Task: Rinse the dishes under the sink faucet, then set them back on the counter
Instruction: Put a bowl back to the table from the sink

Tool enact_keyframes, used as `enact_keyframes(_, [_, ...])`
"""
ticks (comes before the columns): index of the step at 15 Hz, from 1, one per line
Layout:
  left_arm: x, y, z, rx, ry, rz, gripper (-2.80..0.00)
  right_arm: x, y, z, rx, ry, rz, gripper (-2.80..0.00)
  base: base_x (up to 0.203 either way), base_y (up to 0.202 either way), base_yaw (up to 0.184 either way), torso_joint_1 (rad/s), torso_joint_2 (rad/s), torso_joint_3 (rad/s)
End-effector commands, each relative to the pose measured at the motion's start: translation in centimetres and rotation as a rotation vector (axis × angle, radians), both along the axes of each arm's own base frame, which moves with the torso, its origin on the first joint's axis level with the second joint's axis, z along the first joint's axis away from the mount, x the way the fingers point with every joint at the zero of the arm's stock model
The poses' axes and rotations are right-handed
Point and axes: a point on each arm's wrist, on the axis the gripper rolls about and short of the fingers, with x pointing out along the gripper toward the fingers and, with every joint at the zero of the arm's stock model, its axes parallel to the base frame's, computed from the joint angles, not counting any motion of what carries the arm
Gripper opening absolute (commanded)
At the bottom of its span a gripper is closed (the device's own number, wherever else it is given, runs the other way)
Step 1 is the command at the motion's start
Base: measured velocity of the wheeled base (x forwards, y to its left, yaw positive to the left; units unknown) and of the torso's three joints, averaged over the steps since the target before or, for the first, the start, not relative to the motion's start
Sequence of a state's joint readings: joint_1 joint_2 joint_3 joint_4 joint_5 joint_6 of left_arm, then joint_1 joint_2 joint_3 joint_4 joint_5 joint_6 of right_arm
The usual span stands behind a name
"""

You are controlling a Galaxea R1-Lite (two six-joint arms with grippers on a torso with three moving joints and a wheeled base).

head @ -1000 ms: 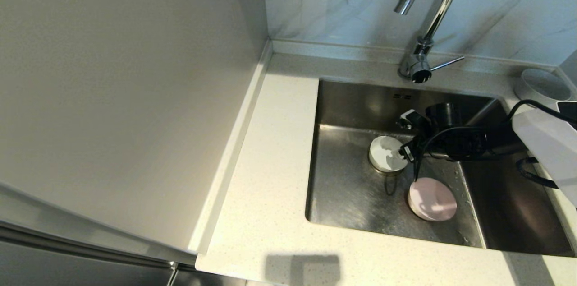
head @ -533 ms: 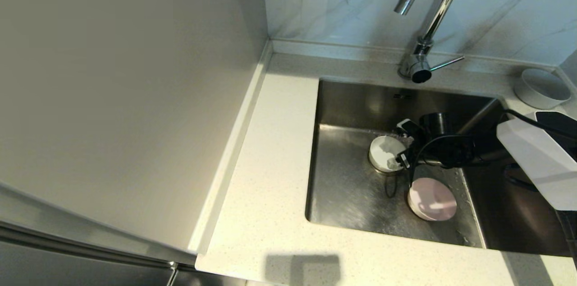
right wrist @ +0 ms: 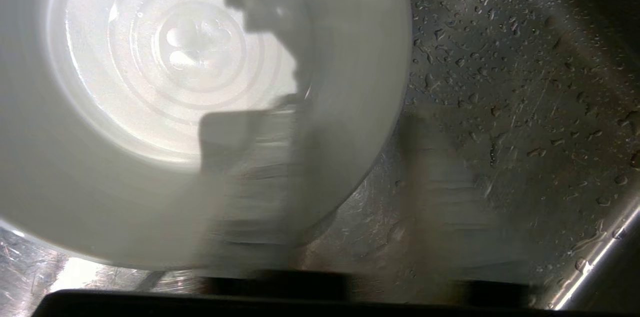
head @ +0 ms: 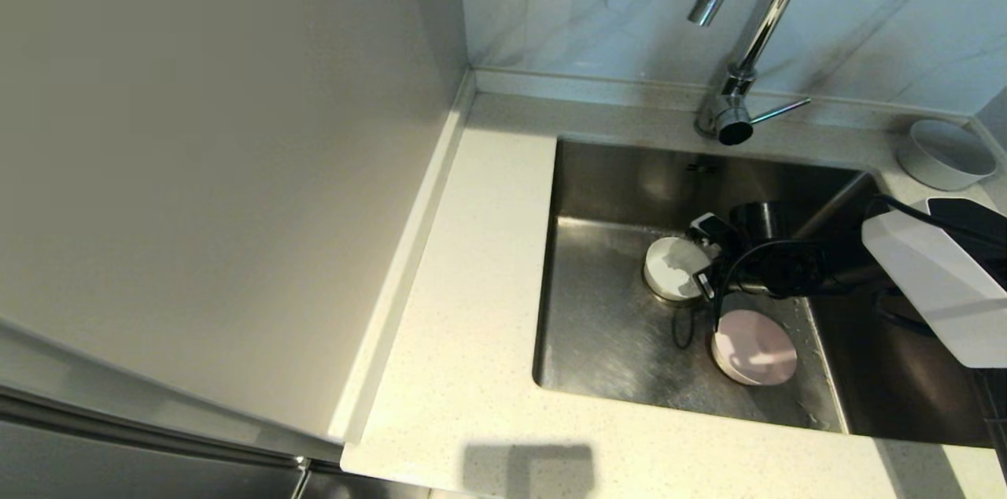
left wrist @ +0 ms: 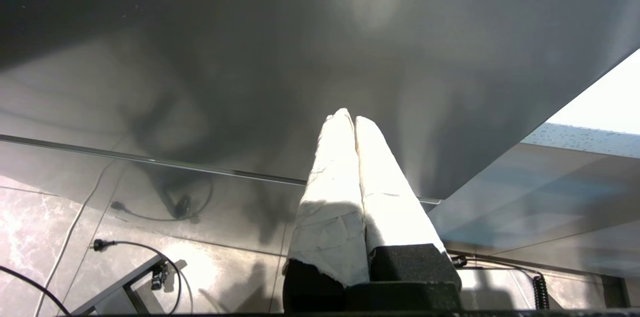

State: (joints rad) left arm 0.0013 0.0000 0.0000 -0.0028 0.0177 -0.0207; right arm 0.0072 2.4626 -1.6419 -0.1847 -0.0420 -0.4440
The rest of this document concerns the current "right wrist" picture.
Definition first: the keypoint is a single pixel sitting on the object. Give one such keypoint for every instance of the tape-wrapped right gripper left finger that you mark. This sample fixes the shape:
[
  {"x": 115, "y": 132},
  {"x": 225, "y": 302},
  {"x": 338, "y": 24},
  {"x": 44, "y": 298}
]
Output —
[{"x": 255, "y": 197}]

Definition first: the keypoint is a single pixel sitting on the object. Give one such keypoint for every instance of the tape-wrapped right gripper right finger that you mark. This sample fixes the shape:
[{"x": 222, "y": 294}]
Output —
[{"x": 450, "y": 217}]

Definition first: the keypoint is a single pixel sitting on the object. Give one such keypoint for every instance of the white bowl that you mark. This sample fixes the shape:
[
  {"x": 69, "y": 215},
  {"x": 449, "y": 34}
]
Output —
[{"x": 125, "y": 107}]

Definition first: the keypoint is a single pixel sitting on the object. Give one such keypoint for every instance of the stainless steel sink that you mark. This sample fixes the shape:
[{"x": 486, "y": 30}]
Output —
[{"x": 525, "y": 57}]

